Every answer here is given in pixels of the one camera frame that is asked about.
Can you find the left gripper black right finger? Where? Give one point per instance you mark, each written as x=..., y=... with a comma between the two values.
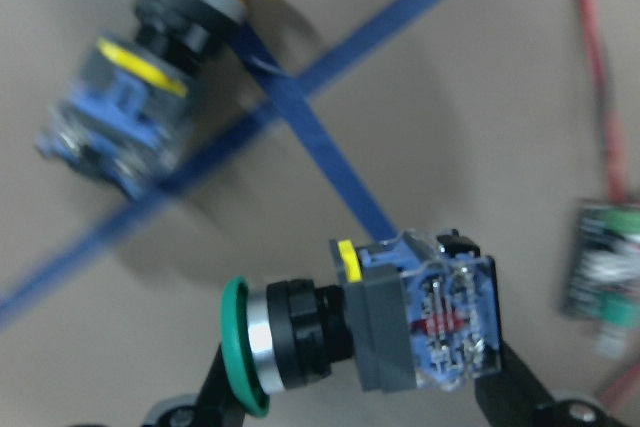
x=514, y=396

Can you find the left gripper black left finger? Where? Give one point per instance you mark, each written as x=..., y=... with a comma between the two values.
x=216, y=404

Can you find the green push button switch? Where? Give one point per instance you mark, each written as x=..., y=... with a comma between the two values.
x=413, y=312

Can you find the yellow push button switch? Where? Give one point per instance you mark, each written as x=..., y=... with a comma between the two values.
x=129, y=112

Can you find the motor speed controller board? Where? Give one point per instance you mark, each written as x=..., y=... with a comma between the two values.
x=602, y=284

